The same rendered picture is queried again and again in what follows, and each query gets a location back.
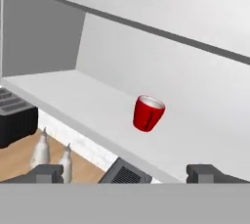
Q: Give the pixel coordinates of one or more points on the white bottle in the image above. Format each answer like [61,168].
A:
[66,164]
[40,151]

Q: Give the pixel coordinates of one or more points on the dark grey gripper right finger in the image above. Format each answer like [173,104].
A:
[203,172]

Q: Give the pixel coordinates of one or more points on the red cup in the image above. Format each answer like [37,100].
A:
[148,114]

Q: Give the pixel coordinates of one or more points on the white open cabinet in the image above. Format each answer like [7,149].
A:
[136,48]

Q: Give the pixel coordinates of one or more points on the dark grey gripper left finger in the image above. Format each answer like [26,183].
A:
[45,172]

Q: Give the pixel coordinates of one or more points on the black toaster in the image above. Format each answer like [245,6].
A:
[14,118]

